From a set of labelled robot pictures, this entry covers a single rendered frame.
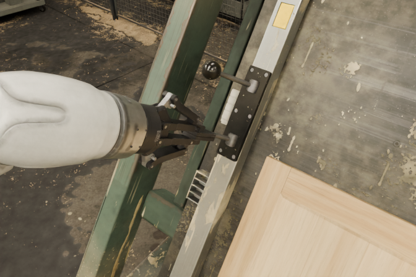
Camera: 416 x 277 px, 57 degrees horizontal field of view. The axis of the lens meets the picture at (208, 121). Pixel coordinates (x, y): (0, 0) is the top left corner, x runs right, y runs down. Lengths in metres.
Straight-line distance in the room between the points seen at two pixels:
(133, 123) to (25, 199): 2.31
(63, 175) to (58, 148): 2.43
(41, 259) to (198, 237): 1.66
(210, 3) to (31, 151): 0.66
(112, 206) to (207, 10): 0.54
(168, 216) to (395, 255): 0.52
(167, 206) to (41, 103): 0.65
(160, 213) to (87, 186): 1.73
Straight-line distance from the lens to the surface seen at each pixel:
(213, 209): 0.85
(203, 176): 0.90
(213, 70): 0.73
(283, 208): 0.81
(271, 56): 0.81
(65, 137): 0.43
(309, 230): 0.80
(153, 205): 1.04
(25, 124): 0.41
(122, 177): 0.99
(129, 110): 0.51
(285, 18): 0.82
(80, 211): 2.60
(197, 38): 0.97
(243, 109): 0.81
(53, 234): 2.53
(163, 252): 1.34
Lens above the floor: 1.89
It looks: 37 degrees down
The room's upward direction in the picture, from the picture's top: straight up
